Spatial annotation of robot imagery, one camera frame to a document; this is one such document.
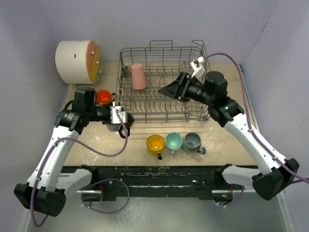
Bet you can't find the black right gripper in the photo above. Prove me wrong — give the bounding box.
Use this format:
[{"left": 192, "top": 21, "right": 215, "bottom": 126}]
[{"left": 159, "top": 72, "right": 214, "bottom": 106}]

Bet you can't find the black ceramic mug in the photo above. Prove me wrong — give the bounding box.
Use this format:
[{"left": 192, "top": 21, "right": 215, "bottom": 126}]
[{"left": 105, "top": 123, "right": 130, "bottom": 139}]

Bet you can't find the yellow ceramic mug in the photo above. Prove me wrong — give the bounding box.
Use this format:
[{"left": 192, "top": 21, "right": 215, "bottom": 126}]
[{"left": 146, "top": 134, "right": 166, "bottom": 160}]

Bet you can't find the orange ceramic mug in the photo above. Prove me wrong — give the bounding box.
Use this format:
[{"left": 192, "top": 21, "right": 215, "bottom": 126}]
[{"left": 96, "top": 89, "right": 116, "bottom": 107}]

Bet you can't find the pink plastic tumbler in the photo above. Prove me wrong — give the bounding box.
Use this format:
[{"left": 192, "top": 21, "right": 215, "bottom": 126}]
[{"left": 131, "top": 63, "right": 147, "bottom": 90}]

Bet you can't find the sage green ceramic mug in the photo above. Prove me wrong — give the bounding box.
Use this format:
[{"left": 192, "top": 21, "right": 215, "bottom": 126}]
[{"left": 166, "top": 132, "right": 183, "bottom": 155}]

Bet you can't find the grey blue round mug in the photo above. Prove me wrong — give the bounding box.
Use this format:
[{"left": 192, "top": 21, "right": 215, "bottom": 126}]
[{"left": 182, "top": 132, "right": 207, "bottom": 155}]

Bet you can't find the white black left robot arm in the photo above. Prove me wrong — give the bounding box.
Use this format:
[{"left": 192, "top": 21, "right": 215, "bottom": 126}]
[{"left": 14, "top": 87, "right": 134, "bottom": 217}]

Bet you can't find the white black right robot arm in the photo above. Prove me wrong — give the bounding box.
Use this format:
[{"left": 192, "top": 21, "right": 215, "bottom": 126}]
[{"left": 158, "top": 71, "right": 299, "bottom": 201}]

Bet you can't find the white round drawer cabinet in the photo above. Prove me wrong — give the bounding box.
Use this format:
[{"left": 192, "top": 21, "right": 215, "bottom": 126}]
[{"left": 55, "top": 40, "right": 101, "bottom": 86}]

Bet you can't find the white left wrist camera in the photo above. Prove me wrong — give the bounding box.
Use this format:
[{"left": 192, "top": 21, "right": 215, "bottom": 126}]
[{"left": 110, "top": 102, "right": 128, "bottom": 124}]

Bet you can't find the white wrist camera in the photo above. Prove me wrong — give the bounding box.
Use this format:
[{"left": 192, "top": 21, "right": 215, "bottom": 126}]
[
  {"left": 190, "top": 57, "right": 205, "bottom": 78},
  {"left": 110, "top": 102, "right": 128, "bottom": 124}
]

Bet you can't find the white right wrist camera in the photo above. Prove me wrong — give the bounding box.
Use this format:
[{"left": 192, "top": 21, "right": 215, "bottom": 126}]
[{"left": 190, "top": 57, "right": 205, "bottom": 78}]

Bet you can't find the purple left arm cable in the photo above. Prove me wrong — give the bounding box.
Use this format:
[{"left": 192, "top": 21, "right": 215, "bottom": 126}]
[{"left": 30, "top": 110, "right": 130, "bottom": 228}]

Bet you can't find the grey wire dish rack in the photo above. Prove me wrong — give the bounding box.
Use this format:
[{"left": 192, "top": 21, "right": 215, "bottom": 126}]
[{"left": 116, "top": 40, "right": 210, "bottom": 123}]

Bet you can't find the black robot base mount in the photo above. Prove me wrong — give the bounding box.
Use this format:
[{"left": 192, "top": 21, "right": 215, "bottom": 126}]
[{"left": 60, "top": 165, "right": 268, "bottom": 201}]

